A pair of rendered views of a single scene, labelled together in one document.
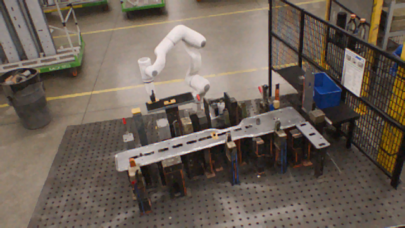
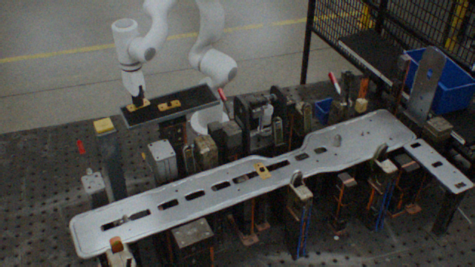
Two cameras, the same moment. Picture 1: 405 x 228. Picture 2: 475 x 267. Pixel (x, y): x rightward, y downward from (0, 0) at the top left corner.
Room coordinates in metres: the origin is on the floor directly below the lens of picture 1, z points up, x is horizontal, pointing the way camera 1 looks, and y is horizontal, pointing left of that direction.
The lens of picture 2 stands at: (0.72, 0.35, 2.32)
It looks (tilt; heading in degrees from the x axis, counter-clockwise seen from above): 42 degrees down; 347
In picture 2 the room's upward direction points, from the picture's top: straight up
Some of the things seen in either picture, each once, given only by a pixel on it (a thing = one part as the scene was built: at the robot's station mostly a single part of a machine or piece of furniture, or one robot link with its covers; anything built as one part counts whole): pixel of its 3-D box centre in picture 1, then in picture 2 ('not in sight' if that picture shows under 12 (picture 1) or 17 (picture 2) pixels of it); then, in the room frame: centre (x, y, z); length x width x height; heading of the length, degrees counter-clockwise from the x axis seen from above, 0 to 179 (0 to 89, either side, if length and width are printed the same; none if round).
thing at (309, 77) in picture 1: (308, 92); (424, 86); (2.10, -0.76, 1.17); 0.12 x 0.01 x 0.34; 13
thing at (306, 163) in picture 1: (305, 145); (415, 181); (1.89, -0.69, 0.84); 0.11 x 0.06 x 0.29; 13
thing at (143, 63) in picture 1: (145, 68); (128, 41); (2.19, 0.37, 1.48); 0.09 x 0.08 x 0.13; 37
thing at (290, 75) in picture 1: (312, 91); (412, 79); (2.34, -0.87, 1.02); 0.90 x 0.22 x 0.03; 13
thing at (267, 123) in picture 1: (212, 137); (257, 174); (1.94, -0.02, 1.00); 1.38 x 0.22 x 0.02; 103
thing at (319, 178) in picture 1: (319, 161); (447, 211); (1.72, -0.73, 0.84); 0.11 x 0.06 x 0.29; 13
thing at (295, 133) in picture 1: (295, 148); (398, 186); (1.89, -0.61, 0.84); 0.11 x 0.10 x 0.28; 13
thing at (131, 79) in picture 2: (149, 85); (133, 76); (2.20, 0.38, 1.33); 0.10 x 0.07 x 0.11; 22
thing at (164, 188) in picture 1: (161, 168); (160, 236); (1.85, 0.37, 0.84); 0.17 x 0.06 x 0.29; 13
